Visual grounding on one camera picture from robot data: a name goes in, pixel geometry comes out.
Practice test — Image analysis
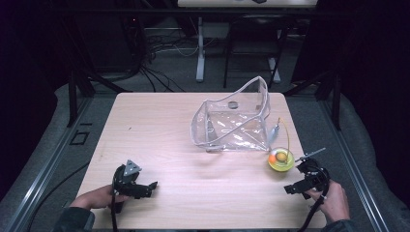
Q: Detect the clear plastic zipper bag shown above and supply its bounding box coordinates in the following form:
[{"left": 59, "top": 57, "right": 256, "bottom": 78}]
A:
[{"left": 190, "top": 75, "right": 280, "bottom": 153}]

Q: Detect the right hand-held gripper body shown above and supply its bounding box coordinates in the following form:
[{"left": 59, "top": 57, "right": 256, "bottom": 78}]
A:
[{"left": 290, "top": 147, "right": 331, "bottom": 201}]

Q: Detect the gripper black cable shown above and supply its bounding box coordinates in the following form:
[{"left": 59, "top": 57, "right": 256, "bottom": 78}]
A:
[
  {"left": 298, "top": 167, "right": 331, "bottom": 232},
  {"left": 110, "top": 189, "right": 119, "bottom": 232}
]

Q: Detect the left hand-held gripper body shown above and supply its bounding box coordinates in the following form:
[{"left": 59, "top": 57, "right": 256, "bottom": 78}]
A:
[{"left": 111, "top": 159, "right": 154, "bottom": 215}]

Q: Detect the bundle of black floor cables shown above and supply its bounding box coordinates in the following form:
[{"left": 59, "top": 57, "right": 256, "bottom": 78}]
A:
[{"left": 119, "top": 15, "right": 201, "bottom": 94}]

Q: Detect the round yellow-green toy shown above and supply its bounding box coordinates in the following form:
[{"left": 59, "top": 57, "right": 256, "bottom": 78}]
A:
[{"left": 267, "top": 117, "right": 296, "bottom": 173}]

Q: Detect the black floor cable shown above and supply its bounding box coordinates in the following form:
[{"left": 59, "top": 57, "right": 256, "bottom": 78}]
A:
[{"left": 26, "top": 160, "right": 91, "bottom": 232}]

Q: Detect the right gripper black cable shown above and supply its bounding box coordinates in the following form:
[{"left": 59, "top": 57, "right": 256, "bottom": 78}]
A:
[{"left": 298, "top": 167, "right": 331, "bottom": 232}]

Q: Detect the black chair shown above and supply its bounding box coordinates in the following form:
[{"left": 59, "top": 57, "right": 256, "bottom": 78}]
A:
[{"left": 222, "top": 13, "right": 291, "bottom": 90}]

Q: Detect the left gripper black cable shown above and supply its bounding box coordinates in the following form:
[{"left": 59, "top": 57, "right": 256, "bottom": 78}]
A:
[{"left": 110, "top": 189, "right": 119, "bottom": 232}]

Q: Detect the person's left hand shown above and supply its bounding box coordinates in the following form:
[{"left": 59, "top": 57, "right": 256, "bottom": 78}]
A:
[{"left": 69, "top": 184, "right": 131, "bottom": 211}]

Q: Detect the white desk leg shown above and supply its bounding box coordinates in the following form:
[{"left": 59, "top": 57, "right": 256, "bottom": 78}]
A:
[
  {"left": 195, "top": 16, "right": 206, "bottom": 83},
  {"left": 268, "top": 28, "right": 282, "bottom": 84}
]

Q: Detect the person's right hand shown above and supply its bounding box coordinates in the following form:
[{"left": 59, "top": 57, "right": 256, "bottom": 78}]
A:
[{"left": 305, "top": 179, "right": 351, "bottom": 225}]

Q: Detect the black metal frame stand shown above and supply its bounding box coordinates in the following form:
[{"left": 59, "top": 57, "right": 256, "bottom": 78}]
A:
[
  {"left": 47, "top": 0, "right": 133, "bottom": 128},
  {"left": 283, "top": 69, "right": 342, "bottom": 131}
]

